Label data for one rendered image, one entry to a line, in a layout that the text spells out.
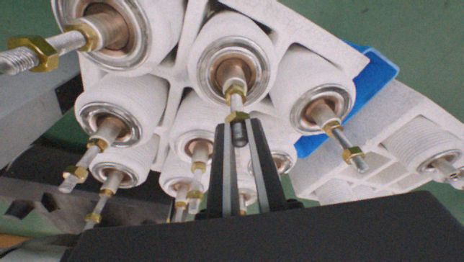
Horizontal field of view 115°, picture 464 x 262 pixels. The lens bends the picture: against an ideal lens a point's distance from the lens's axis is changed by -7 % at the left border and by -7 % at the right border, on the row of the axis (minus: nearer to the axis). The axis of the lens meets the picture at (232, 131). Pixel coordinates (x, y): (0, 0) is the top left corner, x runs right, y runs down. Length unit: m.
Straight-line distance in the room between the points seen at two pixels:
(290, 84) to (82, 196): 0.61
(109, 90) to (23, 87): 0.19
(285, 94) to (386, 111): 0.30
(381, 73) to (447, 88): 0.38
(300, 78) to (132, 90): 0.20
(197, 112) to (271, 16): 0.15
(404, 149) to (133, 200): 0.70
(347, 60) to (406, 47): 0.34
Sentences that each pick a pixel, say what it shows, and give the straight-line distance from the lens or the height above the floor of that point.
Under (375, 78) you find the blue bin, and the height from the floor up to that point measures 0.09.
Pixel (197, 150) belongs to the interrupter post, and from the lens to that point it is 0.23.
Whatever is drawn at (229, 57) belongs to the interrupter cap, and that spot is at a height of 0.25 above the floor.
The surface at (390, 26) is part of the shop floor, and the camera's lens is 0.57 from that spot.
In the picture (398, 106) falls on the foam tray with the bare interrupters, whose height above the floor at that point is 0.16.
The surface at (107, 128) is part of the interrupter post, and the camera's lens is 0.24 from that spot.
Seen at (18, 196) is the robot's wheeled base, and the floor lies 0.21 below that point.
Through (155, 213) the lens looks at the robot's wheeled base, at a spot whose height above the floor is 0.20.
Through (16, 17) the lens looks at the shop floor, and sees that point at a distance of 0.61.
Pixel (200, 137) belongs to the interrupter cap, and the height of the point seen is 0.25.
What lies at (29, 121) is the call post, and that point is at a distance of 0.38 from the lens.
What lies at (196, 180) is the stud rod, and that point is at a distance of 0.21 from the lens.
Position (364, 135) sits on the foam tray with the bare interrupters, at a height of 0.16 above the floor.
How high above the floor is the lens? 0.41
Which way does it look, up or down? 48 degrees down
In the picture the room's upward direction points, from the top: 176 degrees clockwise
